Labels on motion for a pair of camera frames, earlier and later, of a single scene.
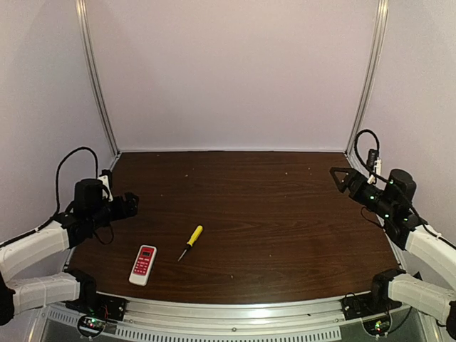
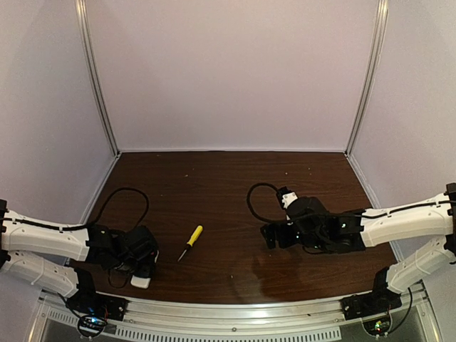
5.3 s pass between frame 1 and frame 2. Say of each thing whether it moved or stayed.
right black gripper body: moved
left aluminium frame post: stayed
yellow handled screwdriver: stayed
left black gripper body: moved
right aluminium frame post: stayed
